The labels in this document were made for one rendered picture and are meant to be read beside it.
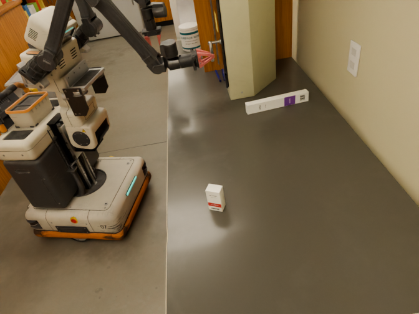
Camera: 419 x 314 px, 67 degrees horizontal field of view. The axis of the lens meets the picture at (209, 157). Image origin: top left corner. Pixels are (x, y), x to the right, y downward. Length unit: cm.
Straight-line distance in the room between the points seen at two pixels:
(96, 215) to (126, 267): 37
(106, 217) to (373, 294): 159
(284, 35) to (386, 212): 115
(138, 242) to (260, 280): 149
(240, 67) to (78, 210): 136
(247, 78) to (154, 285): 126
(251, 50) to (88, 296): 161
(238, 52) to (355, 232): 86
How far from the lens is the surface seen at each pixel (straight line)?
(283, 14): 182
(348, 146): 121
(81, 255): 233
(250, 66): 146
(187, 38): 215
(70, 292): 220
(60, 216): 226
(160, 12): 178
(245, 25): 140
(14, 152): 205
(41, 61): 160
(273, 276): 84
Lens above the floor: 166
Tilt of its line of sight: 38 degrees down
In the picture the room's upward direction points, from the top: 10 degrees counter-clockwise
